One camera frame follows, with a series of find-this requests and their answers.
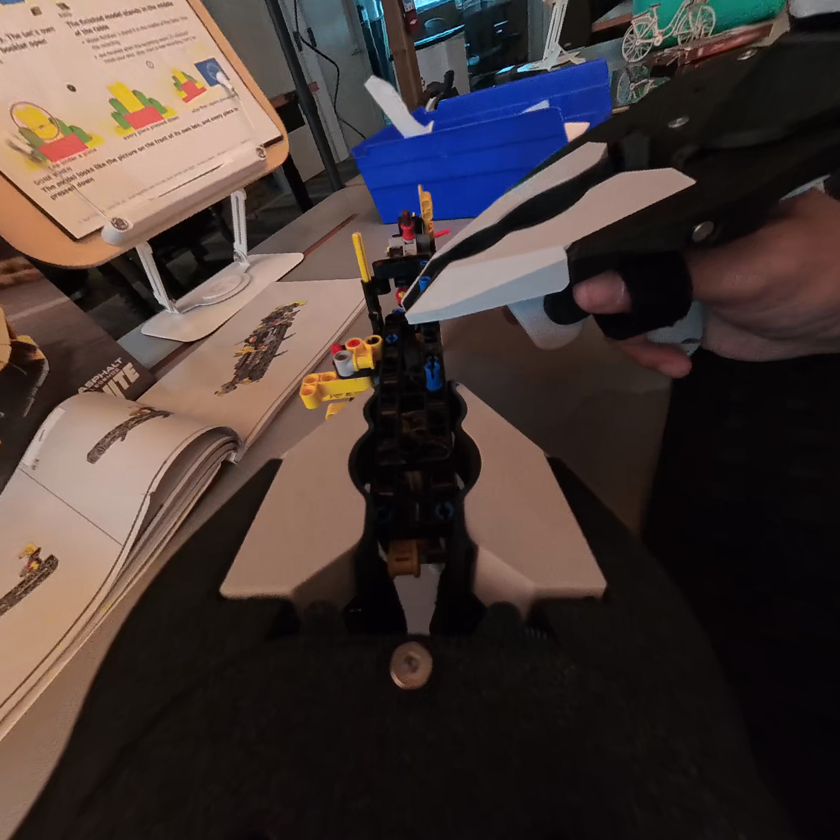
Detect white metal stand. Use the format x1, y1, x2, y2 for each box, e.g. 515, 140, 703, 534
518, 0, 585, 73

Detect dark trousers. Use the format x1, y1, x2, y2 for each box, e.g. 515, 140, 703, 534
643, 348, 840, 840

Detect printed instruction sheet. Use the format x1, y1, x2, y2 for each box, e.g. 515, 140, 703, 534
0, 0, 284, 240

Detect white flat piece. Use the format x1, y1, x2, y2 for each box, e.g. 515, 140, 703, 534
364, 75, 435, 140

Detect blue plastic bin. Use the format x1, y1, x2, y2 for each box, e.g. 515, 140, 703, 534
427, 59, 614, 132
351, 107, 573, 225

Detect black yellow lego car chassis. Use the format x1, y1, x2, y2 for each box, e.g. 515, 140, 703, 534
298, 185, 475, 580

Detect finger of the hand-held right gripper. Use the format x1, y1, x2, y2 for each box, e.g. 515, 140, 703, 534
420, 141, 611, 278
402, 168, 697, 325

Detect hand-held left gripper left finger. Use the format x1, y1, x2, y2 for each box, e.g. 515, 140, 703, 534
220, 394, 378, 603

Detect wooden document stand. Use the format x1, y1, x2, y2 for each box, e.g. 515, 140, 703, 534
0, 0, 306, 343

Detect wooden post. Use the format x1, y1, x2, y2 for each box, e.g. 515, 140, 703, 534
381, 0, 424, 112

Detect person's right hand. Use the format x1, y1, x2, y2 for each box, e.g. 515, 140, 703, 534
571, 189, 840, 380

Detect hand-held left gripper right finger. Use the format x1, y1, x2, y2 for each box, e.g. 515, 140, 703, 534
456, 384, 609, 608

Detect open instruction booklet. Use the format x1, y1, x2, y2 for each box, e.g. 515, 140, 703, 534
0, 279, 368, 732

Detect lego car set box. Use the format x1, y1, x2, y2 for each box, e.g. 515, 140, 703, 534
0, 305, 156, 490

